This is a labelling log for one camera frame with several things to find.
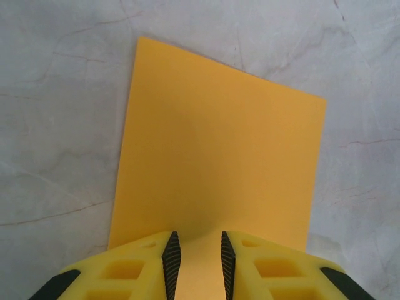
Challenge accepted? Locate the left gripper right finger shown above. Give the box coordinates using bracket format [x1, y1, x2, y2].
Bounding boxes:
[220, 230, 373, 300]

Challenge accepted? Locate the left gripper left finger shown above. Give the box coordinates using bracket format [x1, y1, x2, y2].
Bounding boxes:
[31, 231, 183, 300]

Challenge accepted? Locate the orange cloth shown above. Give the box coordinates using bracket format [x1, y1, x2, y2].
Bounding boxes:
[107, 36, 328, 300]

